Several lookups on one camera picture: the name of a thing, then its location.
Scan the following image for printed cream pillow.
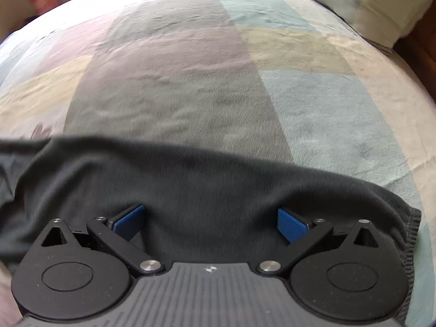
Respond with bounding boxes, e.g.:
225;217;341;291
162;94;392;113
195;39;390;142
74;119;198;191
254;0;435;49

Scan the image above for dark grey pants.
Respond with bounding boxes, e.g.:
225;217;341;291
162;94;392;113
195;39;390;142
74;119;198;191
0;135;422;327

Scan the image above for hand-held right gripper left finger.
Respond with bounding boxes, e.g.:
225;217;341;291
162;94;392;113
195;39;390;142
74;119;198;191
34;204;167;276

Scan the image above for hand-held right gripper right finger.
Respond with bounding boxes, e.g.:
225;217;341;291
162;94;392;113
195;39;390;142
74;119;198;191
256;207;396;276

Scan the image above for wooden headboard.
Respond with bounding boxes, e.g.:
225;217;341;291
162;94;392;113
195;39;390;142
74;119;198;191
393;14;436;106

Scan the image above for patchwork bed sheet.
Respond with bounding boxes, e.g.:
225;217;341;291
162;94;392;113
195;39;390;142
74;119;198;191
0;0;436;327

